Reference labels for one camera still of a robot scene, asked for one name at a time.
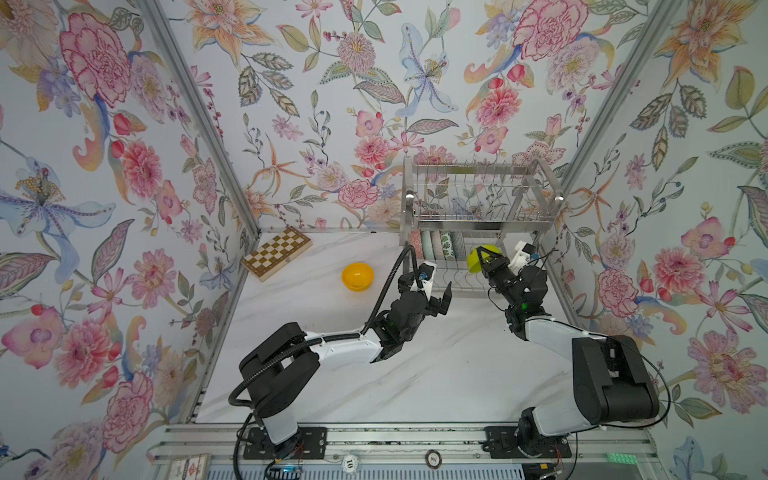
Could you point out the dark blue floral bowl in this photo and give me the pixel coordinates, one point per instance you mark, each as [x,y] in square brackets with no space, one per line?
[459,245]

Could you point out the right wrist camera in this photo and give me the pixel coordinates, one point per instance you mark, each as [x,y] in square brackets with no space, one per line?
[522,255]

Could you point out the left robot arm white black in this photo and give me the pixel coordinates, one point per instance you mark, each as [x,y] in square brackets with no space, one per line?
[276,372]

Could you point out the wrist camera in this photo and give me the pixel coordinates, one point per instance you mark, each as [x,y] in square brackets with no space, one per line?
[425,277]
[522,255]

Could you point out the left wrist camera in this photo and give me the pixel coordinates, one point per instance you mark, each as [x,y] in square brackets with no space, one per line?
[425,277]

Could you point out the pink striped ceramic bowl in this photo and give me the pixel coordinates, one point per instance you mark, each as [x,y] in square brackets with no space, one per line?
[436,244]

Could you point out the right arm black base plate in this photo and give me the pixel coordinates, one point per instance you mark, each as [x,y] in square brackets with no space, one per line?
[509,442]

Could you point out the pale green ceramic bowl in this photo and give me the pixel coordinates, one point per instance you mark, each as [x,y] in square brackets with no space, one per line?
[427,245]

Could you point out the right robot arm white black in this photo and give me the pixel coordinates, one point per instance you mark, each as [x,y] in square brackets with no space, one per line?
[610,382]

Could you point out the lime green plastic bowl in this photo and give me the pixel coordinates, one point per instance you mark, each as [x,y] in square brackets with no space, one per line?
[481,255]

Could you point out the aluminium front rail frame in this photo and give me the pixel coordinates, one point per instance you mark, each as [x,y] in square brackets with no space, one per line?
[376,451]

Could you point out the orange yellow plastic bowl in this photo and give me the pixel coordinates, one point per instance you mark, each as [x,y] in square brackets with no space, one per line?
[358,276]

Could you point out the wooden chess board box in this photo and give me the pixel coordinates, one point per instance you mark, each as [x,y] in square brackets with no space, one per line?
[275,254]

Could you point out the green leaf pattern bowl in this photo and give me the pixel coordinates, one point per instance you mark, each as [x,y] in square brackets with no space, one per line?
[447,245]

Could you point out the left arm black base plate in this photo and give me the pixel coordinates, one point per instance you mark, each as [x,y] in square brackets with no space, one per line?
[309,443]

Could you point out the two-tier steel dish rack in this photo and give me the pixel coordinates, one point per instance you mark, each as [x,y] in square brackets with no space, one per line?
[494,204]

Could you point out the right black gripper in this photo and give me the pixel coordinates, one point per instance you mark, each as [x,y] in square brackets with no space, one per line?
[498,270]

